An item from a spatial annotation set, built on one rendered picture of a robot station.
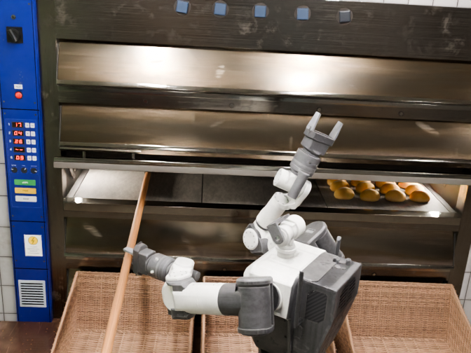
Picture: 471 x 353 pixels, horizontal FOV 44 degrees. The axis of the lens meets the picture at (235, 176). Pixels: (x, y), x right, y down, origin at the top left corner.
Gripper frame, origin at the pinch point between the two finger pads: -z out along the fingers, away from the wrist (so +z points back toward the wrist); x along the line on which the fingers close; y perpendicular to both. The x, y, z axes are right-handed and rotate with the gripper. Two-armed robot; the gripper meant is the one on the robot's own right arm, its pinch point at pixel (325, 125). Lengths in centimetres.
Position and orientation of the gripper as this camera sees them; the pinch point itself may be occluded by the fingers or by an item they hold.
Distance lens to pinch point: 202.1
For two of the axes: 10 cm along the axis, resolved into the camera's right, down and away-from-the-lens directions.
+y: -4.4, -4.5, 7.8
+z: -4.5, 8.6, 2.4
